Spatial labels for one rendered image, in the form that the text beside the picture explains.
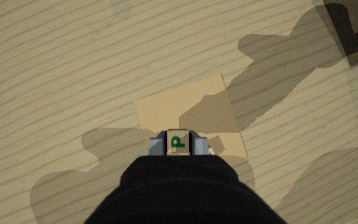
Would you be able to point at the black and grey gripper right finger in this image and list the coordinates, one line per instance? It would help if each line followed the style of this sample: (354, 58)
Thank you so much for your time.
(197, 145)

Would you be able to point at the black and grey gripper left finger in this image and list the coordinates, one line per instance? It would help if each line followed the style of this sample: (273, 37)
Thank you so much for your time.
(158, 145)

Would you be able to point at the tan square mat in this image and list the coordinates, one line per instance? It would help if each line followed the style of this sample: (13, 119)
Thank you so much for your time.
(202, 106)

